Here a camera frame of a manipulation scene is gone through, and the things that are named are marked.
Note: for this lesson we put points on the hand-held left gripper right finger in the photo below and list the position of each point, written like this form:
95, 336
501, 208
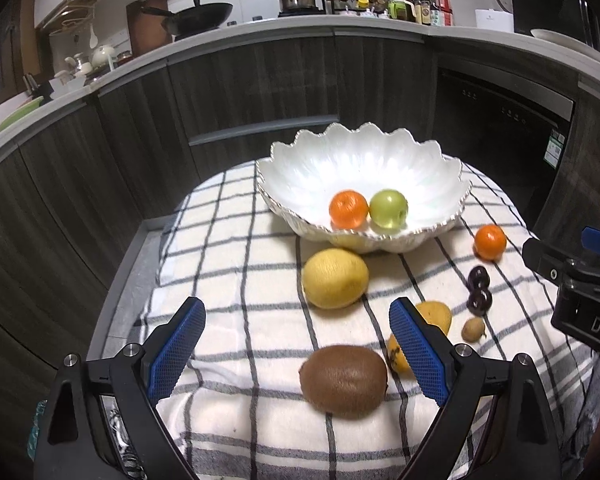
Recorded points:
420, 350

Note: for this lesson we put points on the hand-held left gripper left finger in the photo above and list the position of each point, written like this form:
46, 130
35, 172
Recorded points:
177, 347

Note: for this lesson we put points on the yellow mango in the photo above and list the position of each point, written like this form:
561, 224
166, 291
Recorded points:
437, 315

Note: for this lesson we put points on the orange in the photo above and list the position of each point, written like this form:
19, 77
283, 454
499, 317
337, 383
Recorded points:
349, 209
490, 242

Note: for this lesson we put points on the small brown kiwi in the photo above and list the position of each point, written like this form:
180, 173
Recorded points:
473, 330

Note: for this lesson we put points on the large brown kiwi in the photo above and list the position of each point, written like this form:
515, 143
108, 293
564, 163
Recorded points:
343, 381

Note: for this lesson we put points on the yellow lemon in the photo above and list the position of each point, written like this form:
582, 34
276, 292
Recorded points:
335, 278

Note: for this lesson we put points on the white scalloped bowl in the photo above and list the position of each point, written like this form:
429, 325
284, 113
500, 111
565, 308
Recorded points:
330, 165

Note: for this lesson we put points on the checked white cloth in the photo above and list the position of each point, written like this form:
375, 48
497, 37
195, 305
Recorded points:
250, 310

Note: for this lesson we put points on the green energy label sticker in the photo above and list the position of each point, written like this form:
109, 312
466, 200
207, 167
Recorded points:
556, 147

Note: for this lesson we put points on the black dishwasher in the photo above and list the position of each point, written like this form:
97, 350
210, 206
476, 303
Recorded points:
490, 130

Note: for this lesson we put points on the green apple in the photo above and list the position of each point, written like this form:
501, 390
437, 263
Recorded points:
389, 209

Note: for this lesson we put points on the teal patterned object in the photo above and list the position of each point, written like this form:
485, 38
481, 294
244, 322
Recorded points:
37, 430

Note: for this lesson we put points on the white plate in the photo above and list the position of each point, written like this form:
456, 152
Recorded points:
555, 37

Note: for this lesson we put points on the black microwave oven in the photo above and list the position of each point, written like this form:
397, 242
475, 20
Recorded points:
550, 7

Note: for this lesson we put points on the white round container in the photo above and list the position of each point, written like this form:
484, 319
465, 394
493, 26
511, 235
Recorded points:
494, 21

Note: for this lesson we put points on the red label bottle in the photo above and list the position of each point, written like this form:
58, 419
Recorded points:
442, 7

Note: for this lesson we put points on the dark sauce bottle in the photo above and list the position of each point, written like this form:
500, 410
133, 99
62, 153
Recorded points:
424, 10

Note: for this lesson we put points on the green capped container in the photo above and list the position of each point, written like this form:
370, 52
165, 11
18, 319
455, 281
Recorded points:
401, 10

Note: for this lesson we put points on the white bowls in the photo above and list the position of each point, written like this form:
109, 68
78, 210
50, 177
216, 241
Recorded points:
70, 81

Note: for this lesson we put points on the knife block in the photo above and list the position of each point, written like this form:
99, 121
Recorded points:
37, 89

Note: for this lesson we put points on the glass teapot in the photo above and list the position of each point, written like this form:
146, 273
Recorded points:
79, 64

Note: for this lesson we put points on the white teapot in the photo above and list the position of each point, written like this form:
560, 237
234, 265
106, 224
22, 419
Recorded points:
103, 56

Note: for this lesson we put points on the white spatula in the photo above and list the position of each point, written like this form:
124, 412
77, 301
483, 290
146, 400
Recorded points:
93, 36

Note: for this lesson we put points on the brown cutting board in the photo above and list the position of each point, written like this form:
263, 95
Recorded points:
142, 25

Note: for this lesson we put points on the black wok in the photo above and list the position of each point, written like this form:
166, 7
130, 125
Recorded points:
200, 15

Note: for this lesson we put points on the wooden wall rack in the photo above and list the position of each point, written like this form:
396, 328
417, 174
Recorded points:
70, 12

